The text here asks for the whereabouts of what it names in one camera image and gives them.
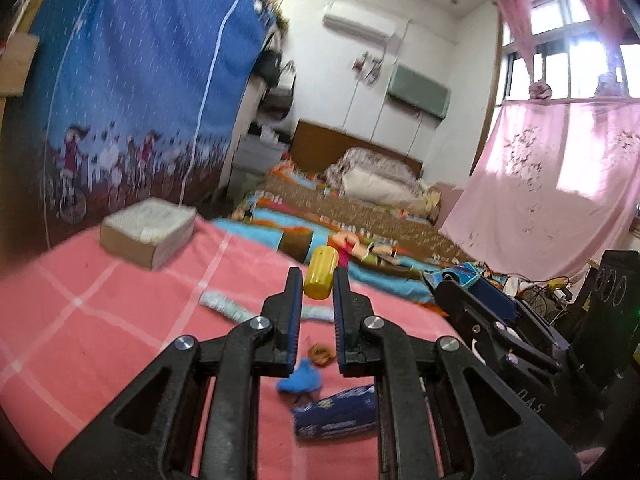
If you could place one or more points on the black pouch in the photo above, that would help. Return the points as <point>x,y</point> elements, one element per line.
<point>267,132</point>

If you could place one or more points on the pink plaid blanket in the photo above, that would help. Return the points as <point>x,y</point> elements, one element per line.
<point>100,335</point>

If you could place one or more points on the white air conditioner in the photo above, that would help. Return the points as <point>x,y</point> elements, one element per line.
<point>357,20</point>

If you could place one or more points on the white drawer cabinet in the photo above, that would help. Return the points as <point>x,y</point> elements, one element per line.
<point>255,160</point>

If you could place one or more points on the pink curtain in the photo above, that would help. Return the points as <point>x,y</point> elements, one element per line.
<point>522,20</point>

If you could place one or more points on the dark blue snack packet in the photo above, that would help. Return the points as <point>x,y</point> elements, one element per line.
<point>330,415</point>

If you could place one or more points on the colourful striped bed blanket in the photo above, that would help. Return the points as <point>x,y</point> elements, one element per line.
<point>310,210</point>

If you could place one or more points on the wooden counter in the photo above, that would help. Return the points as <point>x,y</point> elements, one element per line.
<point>17,65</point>

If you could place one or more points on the floral folded quilt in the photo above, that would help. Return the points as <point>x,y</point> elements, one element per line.
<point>375,162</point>

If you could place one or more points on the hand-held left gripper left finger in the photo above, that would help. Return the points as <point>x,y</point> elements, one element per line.
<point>295,320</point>

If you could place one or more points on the grey-green tote bag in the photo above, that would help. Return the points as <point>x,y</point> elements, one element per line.
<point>280,102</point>

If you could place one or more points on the power strip with plugs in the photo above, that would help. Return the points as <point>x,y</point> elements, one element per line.
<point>560,287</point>

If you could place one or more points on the yellow plastic bottle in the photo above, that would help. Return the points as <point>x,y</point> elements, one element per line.
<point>320,270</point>

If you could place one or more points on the light blue wrapper strip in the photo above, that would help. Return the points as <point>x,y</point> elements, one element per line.
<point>225,305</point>

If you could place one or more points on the wooden bed headboard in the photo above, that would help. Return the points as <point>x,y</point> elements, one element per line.
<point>320,145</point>

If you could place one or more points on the blue patterned curtain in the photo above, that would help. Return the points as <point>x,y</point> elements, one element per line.
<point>140,85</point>

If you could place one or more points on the black hanging bag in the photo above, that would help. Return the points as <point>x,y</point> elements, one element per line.
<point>267,67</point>

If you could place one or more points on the pink cushion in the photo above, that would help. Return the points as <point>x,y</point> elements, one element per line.
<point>450,200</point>

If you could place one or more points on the cardboard box with white top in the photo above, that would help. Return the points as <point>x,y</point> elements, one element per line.
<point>145,230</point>

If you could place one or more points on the window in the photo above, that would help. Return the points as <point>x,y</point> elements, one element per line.
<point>555,45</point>

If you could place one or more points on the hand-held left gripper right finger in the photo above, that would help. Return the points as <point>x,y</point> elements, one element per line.
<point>340,320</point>

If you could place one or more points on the green covered wall unit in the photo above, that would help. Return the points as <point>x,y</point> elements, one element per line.
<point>417,91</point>

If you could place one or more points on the blue toy animal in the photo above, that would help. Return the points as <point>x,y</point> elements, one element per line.
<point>300,380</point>

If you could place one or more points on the yellow floral cloth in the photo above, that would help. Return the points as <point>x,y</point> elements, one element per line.
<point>432,202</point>

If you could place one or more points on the beige pillow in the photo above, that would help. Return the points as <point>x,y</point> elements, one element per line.
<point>380,187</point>

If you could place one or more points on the bright blue snack wrapper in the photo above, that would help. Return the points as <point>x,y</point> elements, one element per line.
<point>457,275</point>

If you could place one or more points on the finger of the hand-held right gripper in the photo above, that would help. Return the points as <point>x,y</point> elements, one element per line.
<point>480,330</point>
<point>495,297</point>

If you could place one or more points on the clutter atop wardrobe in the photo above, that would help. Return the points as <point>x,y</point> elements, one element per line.
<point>272,12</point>

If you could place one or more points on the pink floral hanging sheet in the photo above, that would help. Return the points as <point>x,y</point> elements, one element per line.
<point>550,195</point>

